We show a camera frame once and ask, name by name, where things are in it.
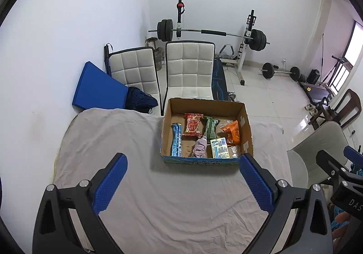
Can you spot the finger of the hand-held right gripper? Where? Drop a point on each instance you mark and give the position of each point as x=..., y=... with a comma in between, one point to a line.
x=353, y=154
x=330, y=163

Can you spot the dark blue garment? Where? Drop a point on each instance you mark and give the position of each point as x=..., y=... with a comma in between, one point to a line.
x=140, y=101

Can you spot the blue foam mat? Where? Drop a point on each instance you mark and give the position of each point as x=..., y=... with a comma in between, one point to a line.
x=96, y=86

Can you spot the pair of white shoes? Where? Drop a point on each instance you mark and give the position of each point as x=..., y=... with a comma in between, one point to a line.
x=312, y=108

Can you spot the red snack packet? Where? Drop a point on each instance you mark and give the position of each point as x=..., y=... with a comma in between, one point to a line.
x=192, y=126

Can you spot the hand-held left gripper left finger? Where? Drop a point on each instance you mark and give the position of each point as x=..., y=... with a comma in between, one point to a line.
x=109, y=186

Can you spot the green snack packet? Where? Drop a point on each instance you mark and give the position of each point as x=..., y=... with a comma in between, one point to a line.
x=210, y=129

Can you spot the white tissue pack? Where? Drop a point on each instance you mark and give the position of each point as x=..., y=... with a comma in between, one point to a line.
x=219, y=149

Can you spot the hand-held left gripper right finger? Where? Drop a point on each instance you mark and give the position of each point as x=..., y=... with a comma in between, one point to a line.
x=256, y=184

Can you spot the loose black weight plates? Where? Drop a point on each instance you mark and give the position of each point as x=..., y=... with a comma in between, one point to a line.
x=302, y=77

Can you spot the black speaker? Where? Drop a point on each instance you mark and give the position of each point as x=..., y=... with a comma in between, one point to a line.
x=313, y=76

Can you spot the black upright pole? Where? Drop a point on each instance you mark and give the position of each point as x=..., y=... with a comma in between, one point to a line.
x=107, y=58

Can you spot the chrome dumbbell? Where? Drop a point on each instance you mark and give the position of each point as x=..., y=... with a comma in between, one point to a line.
x=231, y=96

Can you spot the long barbell with black plates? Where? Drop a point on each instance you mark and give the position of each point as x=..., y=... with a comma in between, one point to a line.
x=212, y=32

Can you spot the dark wooden chair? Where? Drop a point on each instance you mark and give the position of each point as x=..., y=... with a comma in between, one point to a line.
x=350, y=106

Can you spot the short barbell with black plates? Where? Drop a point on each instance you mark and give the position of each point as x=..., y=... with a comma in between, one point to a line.
x=268, y=70

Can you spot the white barbell rack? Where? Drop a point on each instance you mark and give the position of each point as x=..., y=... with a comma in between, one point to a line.
x=243, y=52

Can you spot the black treadmill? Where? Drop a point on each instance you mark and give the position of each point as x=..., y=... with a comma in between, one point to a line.
x=314, y=89

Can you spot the window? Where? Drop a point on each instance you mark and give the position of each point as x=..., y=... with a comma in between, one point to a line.
x=354, y=44

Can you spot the black blue bench pad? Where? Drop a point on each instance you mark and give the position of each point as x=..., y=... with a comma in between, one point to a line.
x=218, y=78

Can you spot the grey table cloth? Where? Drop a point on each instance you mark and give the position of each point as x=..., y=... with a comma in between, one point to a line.
x=175, y=203

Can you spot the white padded chair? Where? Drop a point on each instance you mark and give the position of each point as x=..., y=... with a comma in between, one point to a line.
x=133, y=72
x=188, y=69

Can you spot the blue clothing pile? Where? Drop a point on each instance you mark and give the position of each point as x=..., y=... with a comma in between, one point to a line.
x=358, y=170

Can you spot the cardboard box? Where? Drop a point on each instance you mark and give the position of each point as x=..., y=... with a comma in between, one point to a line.
x=198, y=108

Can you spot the person's right forearm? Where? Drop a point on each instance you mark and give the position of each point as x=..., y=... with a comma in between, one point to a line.
x=340, y=222

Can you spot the blue tube snack packet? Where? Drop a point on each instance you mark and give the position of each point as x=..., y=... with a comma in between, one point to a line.
x=176, y=140

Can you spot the orange snack packet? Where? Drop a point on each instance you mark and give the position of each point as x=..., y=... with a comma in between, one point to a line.
x=232, y=133

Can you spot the grey shell chair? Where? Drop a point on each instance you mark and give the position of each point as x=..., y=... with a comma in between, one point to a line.
x=317, y=146

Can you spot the thin black rod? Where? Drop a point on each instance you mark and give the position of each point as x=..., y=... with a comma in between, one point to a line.
x=322, y=58

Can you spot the light grey sock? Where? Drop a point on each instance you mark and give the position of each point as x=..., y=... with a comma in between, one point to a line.
x=200, y=147

